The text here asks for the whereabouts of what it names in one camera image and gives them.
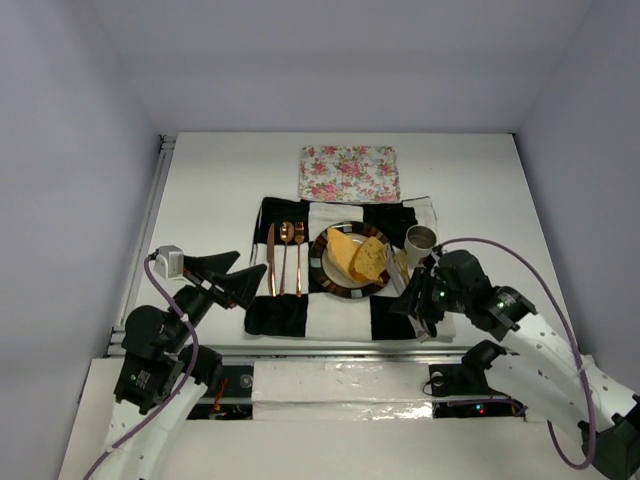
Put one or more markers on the floral rectangular tray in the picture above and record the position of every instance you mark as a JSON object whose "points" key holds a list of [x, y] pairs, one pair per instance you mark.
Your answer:
{"points": [[349, 174]]}

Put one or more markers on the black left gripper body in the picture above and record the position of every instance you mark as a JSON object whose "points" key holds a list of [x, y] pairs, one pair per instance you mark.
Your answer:
{"points": [[203, 280]]}

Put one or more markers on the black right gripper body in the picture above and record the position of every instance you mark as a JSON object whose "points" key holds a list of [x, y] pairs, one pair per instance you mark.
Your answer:
{"points": [[426, 292]]}

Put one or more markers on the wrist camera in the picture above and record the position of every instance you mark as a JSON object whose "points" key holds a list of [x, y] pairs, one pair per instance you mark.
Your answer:
{"points": [[168, 262], [436, 255]]}

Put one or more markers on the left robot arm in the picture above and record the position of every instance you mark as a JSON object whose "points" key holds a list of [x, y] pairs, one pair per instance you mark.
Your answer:
{"points": [[166, 370]]}

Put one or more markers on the copper fork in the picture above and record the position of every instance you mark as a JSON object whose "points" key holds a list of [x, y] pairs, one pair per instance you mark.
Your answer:
{"points": [[299, 239]]}

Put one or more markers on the silver metal tongs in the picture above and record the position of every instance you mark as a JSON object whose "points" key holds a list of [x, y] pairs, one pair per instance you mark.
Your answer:
{"points": [[399, 283]]}

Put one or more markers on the copper knife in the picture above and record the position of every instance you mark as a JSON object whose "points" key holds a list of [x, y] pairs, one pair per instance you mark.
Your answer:
{"points": [[271, 260]]}

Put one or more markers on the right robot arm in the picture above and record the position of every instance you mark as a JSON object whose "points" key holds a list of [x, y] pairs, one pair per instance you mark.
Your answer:
{"points": [[524, 358]]}

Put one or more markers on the copper spoon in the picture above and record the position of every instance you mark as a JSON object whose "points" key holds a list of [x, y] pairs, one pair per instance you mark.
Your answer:
{"points": [[286, 233]]}

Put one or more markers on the dark rimmed round plate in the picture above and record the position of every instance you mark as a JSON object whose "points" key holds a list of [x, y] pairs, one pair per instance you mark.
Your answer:
{"points": [[329, 278]]}

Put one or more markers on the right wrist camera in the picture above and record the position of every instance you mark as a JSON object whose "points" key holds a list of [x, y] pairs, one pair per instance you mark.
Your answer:
{"points": [[436, 255]]}

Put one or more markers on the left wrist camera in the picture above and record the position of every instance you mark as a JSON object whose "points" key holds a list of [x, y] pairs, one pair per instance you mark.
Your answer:
{"points": [[168, 262]]}

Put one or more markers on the metal cup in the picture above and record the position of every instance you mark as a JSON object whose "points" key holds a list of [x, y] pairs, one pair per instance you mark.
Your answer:
{"points": [[419, 243]]}

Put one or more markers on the yellow oval bread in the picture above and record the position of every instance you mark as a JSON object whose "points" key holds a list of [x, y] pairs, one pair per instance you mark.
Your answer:
{"points": [[341, 250]]}

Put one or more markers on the black white checkered cloth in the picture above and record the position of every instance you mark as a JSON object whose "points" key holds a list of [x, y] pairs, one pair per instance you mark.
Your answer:
{"points": [[317, 314]]}

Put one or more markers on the brown round bread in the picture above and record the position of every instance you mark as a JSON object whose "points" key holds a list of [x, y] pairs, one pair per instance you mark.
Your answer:
{"points": [[369, 261]]}

